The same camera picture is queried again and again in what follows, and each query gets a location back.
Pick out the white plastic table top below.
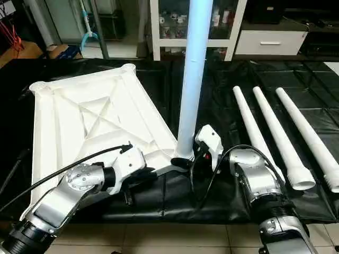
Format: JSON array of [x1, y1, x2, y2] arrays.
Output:
[[29, 63, 192, 207]]

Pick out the white plastic table leg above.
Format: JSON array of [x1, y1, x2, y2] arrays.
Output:
[[275, 87, 339, 193], [233, 86, 276, 165], [174, 0, 214, 160], [253, 86, 316, 191]]

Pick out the black work mat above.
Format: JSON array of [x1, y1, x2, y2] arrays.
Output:
[[0, 56, 339, 224]]

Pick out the white glass-door cabinet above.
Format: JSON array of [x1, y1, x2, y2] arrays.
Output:
[[150, 0, 248, 61]]

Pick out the white drawer unit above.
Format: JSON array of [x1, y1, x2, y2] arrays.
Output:
[[235, 20, 309, 56]]

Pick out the black speaker box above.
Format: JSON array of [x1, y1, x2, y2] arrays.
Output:
[[246, 0, 289, 24]]

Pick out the brown wooden desk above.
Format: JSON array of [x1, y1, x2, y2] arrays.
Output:
[[0, 41, 44, 69]]

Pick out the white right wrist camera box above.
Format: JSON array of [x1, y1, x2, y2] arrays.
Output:
[[195, 124, 224, 172]]

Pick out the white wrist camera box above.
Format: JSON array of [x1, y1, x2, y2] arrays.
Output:
[[195, 124, 224, 172], [109, 147, 147, 195]]

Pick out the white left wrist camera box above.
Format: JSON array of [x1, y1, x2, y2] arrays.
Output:
[[109, 147, 147, 195]]

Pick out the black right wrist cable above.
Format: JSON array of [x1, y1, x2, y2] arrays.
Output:
[[190, 144, 287, 208]]

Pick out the teal long-handled dustpan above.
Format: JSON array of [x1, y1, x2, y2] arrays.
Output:
[[78, 0, 100, 52]]

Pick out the red cables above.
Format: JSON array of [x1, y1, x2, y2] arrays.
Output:
[[0, 16, 25, 53]]

